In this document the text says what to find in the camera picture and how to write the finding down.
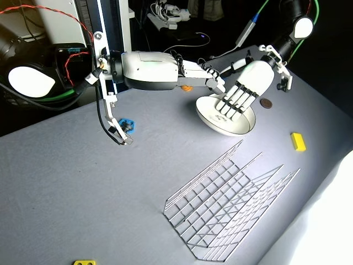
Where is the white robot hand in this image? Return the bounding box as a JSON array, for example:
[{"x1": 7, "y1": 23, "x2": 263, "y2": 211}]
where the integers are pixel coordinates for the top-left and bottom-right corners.
[
  {"x1": 215, "y1": 56, "x2": 276, "y2": 120},
  {"x1": 120, "y1": 50, "x2": 227, "y2": 96}
]

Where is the spare white robot hand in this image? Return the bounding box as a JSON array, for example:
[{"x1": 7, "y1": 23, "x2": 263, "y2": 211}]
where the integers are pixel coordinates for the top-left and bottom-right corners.
[{"x1": 148, "y1": 0, "x2": 191, "y2": 30}]

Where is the white robot body column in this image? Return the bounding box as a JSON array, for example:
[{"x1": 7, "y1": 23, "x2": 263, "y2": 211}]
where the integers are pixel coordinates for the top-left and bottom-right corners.
[{"x1": 74, "y1": 0, "x2": 136, "y2": 94}]

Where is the black flat device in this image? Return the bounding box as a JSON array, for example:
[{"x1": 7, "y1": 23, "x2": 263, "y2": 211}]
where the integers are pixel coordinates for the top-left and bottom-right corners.
[{"x1": 175, "y1": 30, "x2": 211, "y2": 42}]

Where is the blue block with holes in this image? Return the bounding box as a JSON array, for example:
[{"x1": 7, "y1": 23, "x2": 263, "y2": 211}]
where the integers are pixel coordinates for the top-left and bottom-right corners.
[{"x1": 117, "y1": 117, "x2": 137, "y2": 135}]

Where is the yellow rectangular block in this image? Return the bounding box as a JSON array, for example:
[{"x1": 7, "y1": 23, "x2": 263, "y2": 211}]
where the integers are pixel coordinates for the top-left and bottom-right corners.
[{"x1": 291, "y1": 132, "x2": 307, "y2": 152}]

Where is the grey table cloth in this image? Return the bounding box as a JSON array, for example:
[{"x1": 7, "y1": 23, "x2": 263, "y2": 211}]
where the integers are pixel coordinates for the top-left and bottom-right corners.
[{"x1": 0, "y1": 45, "x2": 353, "y2": 265}]

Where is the grey cable adapter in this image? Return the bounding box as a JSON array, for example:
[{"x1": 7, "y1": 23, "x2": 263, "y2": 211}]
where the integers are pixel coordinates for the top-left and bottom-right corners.
[{"x1": 235, "y1": 18, "x2": 256, "y2": 48}]

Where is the wire dish rack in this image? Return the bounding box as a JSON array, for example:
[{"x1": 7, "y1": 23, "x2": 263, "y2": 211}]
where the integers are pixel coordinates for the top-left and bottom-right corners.
[{"x1": 163, "y1": 140, "x2": 301, "y2": 262}]

